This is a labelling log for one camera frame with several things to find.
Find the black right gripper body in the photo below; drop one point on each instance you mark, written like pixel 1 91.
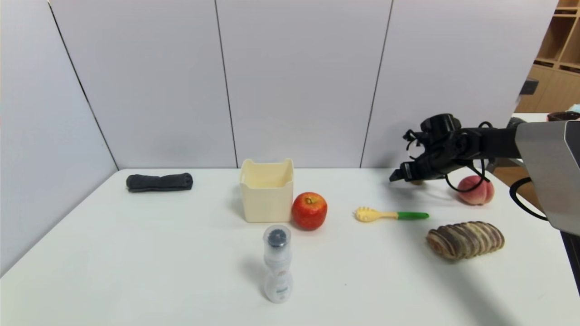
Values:
pixel 408 171

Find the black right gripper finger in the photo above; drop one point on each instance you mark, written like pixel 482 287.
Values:
pixel 396 174

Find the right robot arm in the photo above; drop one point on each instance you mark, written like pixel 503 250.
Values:
pixel 543 163

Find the black object on side table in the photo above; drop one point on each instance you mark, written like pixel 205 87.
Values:
pixel 514 122

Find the cream plastic box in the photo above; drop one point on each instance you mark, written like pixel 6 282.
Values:
pixel 267 199

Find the yellow green pasta spoon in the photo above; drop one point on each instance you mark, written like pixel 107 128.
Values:
pixel 386 215

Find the pink peach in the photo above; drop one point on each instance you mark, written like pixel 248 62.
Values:
pixel 476 194

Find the brown striped bread loaf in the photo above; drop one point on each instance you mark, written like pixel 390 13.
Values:
pixel 464 240

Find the red apple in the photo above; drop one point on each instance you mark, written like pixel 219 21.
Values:
pixel 309 212

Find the white side table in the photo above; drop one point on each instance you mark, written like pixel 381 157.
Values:
pixel 534 117

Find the black mounted device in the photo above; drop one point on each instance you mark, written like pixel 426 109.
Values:
pixel 528 86

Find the white translucent bottle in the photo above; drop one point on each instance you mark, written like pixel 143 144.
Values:
pixel 277 272

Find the dark woven basket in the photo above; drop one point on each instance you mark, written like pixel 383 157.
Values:
pixel 564 116

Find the teal cloth item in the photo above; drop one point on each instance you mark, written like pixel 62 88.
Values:
pixel 574 108

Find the wooden shelf cabinet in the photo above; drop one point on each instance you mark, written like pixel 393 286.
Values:
pixel 557 54

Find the rolled dark grey towel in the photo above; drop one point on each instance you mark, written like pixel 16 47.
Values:
pixel 158 182

